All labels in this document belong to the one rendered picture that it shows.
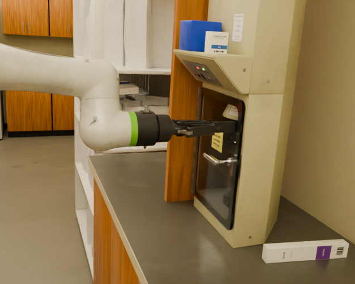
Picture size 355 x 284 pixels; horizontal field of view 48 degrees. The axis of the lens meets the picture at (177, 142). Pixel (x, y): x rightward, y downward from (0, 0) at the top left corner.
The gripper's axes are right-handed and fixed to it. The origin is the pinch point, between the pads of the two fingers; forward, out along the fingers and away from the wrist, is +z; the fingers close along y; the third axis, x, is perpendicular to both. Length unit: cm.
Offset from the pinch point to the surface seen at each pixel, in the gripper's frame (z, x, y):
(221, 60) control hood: -4.6, -18.8, -4.6
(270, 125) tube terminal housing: 12.6, -1.2, -4.6
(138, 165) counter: -4, 37, 77
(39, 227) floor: -48, 131, 209
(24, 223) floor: -60, 131, 218
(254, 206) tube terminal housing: 10.8, 23.7, -4.6
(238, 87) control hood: 1.1, -11.9, -4.6
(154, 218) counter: -12.7, 36.9, 20.0
